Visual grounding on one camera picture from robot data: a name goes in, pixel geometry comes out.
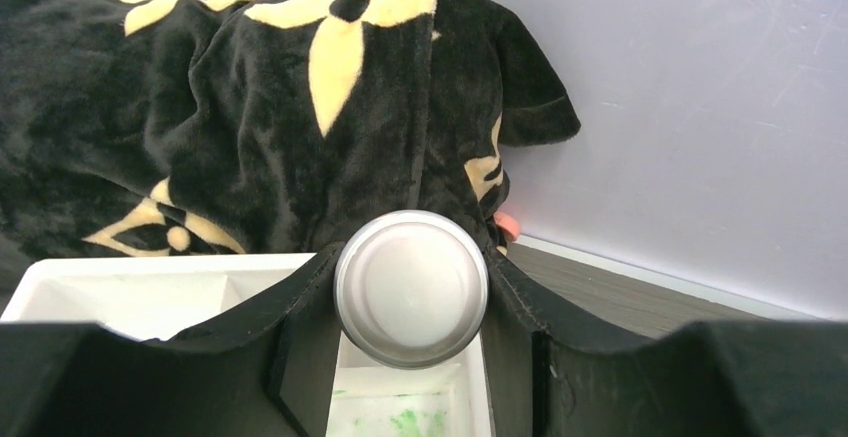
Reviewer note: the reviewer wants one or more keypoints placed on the small orange object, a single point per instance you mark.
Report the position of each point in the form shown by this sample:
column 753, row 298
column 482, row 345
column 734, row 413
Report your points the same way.
column 511, row 228

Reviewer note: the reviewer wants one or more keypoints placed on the white plastic drawer organizer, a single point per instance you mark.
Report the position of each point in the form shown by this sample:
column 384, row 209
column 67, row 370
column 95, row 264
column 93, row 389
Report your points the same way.
column 146, row 298

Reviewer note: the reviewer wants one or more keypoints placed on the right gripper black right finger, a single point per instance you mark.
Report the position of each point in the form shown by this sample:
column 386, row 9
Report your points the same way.
column 555, row 369

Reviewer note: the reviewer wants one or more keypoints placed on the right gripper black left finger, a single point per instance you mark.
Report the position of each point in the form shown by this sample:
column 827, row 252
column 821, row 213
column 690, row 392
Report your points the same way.
column 263, row 368

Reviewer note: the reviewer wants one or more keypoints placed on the white spray bottle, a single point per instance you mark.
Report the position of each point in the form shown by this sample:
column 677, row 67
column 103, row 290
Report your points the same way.
column 411, row 289

